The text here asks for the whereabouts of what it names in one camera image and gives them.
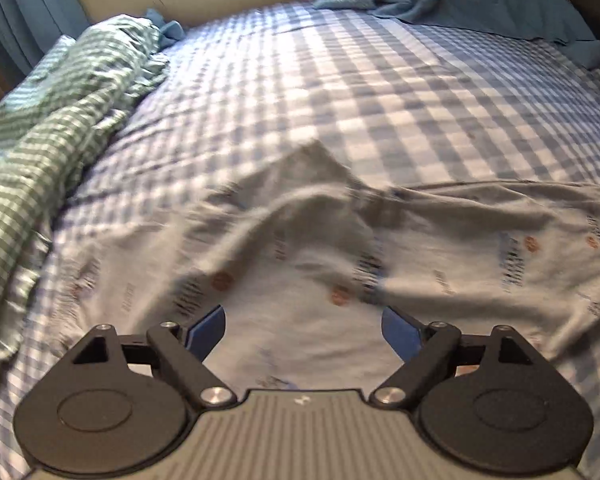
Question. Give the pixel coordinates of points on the blue star-print curtain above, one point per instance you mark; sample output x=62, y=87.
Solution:
x=20, y=10

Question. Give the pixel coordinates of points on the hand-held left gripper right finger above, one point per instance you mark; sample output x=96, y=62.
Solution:
x=400, y=332

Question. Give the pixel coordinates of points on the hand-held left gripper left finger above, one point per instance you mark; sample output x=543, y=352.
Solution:
x=207, y=330

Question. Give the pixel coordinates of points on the teal knit towel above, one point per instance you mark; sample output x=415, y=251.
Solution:
x=400, y=2

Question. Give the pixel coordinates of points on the green checkered quilt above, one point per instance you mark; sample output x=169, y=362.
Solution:
x=55, y=125

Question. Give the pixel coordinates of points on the grey printed pants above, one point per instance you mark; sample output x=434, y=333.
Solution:
x=305, y=270

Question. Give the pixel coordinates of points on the blue denim garment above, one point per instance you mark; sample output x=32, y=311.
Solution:
x=505, y=0

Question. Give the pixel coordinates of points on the blue checkered bed sheet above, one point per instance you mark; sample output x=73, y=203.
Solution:
x=390, y=95

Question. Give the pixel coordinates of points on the small blue cloth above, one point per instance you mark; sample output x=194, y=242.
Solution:
x=166, y=27

